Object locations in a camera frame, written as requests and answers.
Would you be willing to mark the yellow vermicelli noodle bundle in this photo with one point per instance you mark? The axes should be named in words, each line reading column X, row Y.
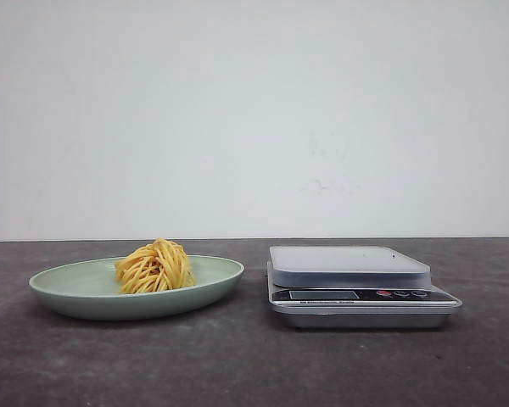
column 162, row 265

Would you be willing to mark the silver digital kitchen scale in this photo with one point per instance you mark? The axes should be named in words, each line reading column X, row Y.
column 354, row 287

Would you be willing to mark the pale green oval plate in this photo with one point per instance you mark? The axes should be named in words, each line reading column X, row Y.
column 88, row 290

